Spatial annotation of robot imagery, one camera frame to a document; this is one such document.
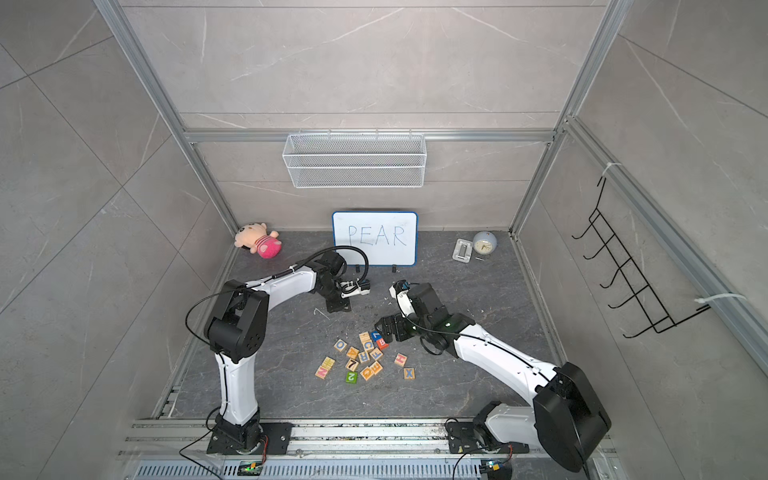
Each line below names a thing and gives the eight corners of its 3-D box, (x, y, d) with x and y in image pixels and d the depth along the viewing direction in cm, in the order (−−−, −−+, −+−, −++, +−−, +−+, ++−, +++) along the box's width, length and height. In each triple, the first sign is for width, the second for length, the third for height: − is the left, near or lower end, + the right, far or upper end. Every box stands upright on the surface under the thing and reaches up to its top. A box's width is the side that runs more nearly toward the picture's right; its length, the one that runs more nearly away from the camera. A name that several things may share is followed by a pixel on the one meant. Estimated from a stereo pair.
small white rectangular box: (450, 258, 114) (451, 255, 112) (456, 241, 120) (456, 237, 118) (469, 263, 112) (470, 260, 111) (473, 245, 118) (475, 242, 117)
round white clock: (473, 259, 114) (479, 243, 107) (471, 247, 118) (476, 231, 110) (491, 259, 114) (498, 243, 107) (488, 247, 118) (494, 231, 110)
